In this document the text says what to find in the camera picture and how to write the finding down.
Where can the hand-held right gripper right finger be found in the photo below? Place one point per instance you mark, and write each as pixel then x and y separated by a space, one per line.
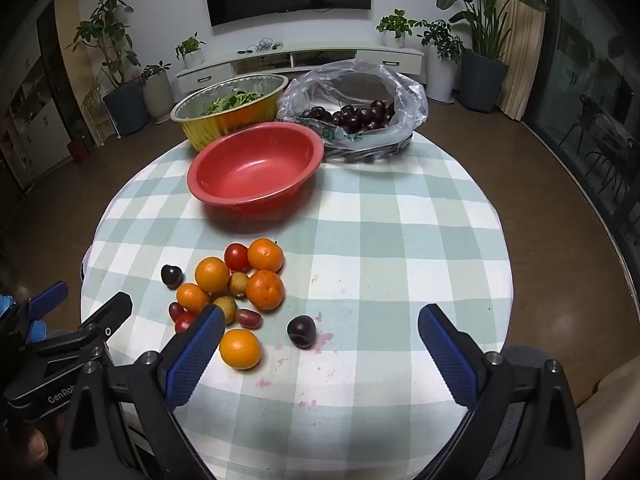
pixel 447 355

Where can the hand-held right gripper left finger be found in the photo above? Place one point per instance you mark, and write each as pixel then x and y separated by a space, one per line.
pixel 195 355

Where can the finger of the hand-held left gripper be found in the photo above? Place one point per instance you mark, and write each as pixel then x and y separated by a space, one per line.
pixel 47 300
pixel 107 315

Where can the red cherry tomato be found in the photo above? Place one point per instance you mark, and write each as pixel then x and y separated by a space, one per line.
pixel 236 256
pixel 184 322

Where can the small orange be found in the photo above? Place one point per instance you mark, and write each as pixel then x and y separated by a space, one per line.
pixel 265 289
pixel 240 349
pixel 265 254
pixel 212 274
pixel 192 297

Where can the single dark red cherry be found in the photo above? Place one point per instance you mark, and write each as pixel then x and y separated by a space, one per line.
pixel 176 310
pixel 171 276
pixel 301 331

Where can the small yellow fruit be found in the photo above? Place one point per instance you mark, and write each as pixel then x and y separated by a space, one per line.
pixel 226 308
pixel 238 283

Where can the oblong purple-red grape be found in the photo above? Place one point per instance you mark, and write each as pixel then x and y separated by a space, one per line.
pixel 248 318

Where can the red plastic bowl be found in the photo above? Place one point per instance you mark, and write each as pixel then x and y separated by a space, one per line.
pixel 250 170

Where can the person's left hand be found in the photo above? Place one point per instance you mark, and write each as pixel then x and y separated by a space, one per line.
pixel 35 445

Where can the small red bin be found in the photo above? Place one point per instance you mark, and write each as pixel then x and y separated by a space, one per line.
pixel 80 151

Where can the beige chair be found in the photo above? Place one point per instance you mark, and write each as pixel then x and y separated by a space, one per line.
pixel 610 410

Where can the white side cabinet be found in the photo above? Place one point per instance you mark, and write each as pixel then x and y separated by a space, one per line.
pixel 35 125

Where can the tall potted plant dark pot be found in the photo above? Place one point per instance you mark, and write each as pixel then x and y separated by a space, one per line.
pixel 125 105

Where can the small plant white ribbed pot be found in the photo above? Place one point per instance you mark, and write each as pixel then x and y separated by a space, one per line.
pixel 157 92

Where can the gold foil bowl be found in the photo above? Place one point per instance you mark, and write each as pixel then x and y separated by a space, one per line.
pixel 235 115

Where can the green leafy vegetables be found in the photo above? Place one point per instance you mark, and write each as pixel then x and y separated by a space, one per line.
pixel 225 102

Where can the pile of dark cherries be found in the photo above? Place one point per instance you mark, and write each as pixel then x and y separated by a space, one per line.
pixel 360 117

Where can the outdoor patio furniture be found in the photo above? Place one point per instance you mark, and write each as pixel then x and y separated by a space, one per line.
pixel 595 125

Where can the small potted plant on cabinet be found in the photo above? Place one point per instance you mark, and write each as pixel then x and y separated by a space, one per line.
pixel 191 52

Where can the large-leaf plant dark pot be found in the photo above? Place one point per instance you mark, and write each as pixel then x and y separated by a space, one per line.
pixel 482 80

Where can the bushy plant tall white pot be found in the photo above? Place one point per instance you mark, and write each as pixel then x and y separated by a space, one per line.
pixel 442 75

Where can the clear plastic bag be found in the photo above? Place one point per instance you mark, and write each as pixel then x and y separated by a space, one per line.
pixel 320 85

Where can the beige curtain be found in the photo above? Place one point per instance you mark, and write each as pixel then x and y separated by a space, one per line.
pixel 522 60

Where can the white television cabinet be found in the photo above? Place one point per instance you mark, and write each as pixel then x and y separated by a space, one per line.
pixel 320 57

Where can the leafy potted plant white pot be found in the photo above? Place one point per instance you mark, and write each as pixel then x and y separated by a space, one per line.
pixel 395 27

